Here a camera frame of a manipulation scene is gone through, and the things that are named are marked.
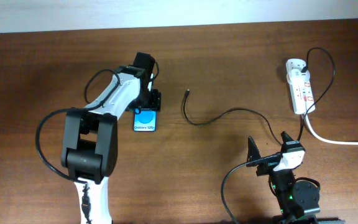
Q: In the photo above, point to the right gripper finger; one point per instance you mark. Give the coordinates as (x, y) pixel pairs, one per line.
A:
(286, 138)
(253, 152)

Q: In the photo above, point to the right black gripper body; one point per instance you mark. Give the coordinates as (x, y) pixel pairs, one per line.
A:
(268, 167)

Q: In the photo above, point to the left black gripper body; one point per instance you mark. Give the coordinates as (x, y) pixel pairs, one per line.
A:
(148, 99)

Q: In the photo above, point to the blue screen Galaxy smartphone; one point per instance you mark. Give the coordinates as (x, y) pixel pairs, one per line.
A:
(145, 121)

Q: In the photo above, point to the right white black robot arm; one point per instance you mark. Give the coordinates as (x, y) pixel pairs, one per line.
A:
(298, 198)

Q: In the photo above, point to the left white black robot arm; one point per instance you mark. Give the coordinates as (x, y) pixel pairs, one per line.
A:
(90, 145)

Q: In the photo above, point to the white USB charger plug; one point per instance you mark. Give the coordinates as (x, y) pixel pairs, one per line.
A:
(295, 76)

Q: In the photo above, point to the white power strip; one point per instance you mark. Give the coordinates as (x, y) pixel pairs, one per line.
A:
(301, 94)

